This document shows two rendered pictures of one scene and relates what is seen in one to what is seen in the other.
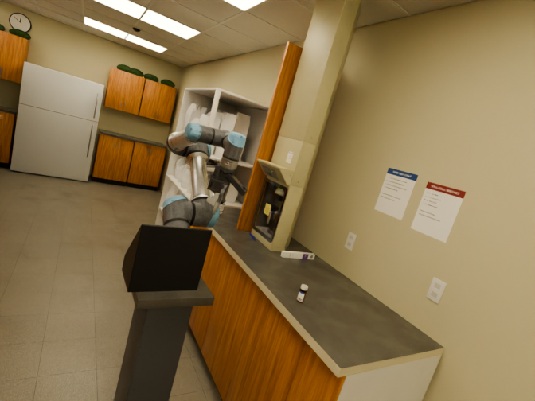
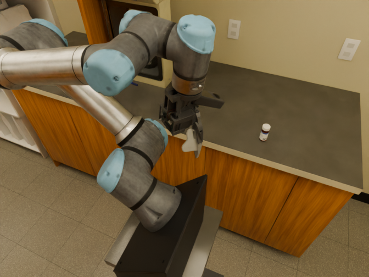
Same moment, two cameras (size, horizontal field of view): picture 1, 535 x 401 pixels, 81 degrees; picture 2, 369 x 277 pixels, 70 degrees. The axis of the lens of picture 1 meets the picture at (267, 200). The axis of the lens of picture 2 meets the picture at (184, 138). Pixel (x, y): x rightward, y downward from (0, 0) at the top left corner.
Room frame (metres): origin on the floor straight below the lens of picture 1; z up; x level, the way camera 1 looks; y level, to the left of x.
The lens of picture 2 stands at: (0.95, 0.50, 1.85)
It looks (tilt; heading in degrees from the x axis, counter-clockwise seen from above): 46 degrees down; 327
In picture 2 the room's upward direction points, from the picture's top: straight up
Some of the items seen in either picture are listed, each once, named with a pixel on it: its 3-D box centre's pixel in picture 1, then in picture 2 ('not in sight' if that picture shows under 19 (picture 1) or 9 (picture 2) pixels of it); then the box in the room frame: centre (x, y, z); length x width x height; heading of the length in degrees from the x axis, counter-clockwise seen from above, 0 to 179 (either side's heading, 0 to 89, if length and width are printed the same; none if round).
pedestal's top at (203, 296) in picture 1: (168, 282); (167, 236); (1.32, 0.33, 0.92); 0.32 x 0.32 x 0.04; 34
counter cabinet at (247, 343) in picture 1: (260, 314); (174, 139); (2.09, -0.18, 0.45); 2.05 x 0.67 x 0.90; 33
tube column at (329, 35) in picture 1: (324, 75); not in sight; (2.27, -0.14, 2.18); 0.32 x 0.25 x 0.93; 33
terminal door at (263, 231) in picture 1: (268, 209); (134, 43); (2.20, -0.02, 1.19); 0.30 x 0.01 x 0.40; 32
